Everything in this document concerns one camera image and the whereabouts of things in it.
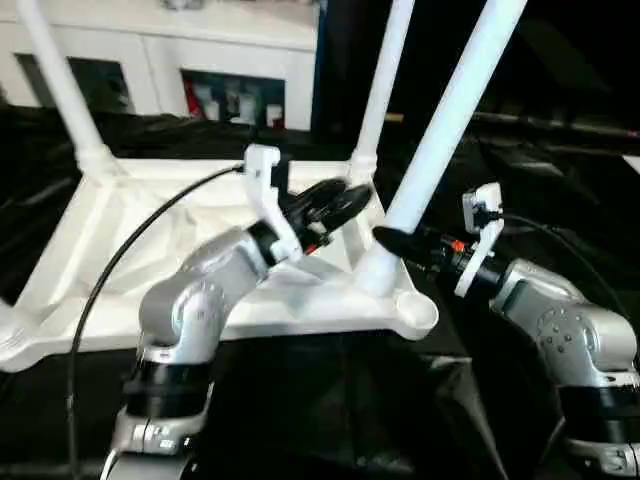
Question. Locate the white plastic table top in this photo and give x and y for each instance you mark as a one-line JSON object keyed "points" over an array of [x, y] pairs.
{"points": [[125, 210]]}

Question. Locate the small white cup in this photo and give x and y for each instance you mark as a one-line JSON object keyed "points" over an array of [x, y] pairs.
{"points": [[273, 116]]}

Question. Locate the small tan tape piece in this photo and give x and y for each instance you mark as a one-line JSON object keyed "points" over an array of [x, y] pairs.
{"points": [[395, 118]]}

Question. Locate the black plastic mat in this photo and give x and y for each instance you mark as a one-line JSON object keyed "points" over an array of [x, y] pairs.
{"points": [[350, 400]]}

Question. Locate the red bottle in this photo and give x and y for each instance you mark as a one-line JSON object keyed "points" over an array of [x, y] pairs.
{"points": [[192, 95]]}

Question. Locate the long dark metal rod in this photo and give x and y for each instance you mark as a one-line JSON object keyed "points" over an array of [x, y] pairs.
{"points": [[550, 122]]}

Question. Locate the white flat board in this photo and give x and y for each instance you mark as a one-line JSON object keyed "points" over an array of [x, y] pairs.
{"points": [[634, 164]]}

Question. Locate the white cabinet with glass doors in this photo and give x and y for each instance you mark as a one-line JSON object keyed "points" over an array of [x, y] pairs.
{"points": [[150, 45]]}

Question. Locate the shiny silver ornament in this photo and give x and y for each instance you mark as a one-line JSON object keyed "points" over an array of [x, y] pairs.
{"points": [[177, 4]]}

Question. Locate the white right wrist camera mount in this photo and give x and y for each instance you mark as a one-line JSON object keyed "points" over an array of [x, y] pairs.
{"points": [[480, 250]]}

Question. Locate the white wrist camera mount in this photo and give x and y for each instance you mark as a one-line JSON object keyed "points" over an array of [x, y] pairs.
{"points": [[480, 250], [262, 170]]}

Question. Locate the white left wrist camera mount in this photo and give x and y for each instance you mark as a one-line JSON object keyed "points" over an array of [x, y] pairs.
{"points": [[262, 170]]}

